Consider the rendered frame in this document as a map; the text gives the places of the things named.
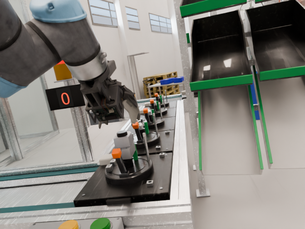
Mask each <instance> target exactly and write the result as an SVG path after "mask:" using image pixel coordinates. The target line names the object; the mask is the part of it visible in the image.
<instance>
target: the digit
mask: <svg viewBox="0 0 305 229"><path fill-rule="evenodd" d="M56 93H57V97H58V100H59V105H60V108H63V107H69V106H74V103H73V99H72V95H71V91H70V87H68V88H62V89H57V90H56Z"/></svg>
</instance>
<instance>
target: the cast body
mask: <svg viewBox="0 0 305 229"><path fill-rule="evenodd" d="M113 140H114V145H115V148H122V154H121V157H122V159H131V158H132V156H133V154H134V152H135V150H136V149H135V144H134V140H133V135H132V132H127V131H126V130H122V131H119V132H117V135H116V136H115V137H114V139H113Z"/></svg>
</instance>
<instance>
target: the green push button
mask: <svg viewBox="0 0 305 229"><path fill-rule="evenodd" d="M110 227H111V224H110V220H109V219H108V218H99V219H97V220H95V221H94V222H93V223H92V224H91V225H90V229H110Z"/></svg>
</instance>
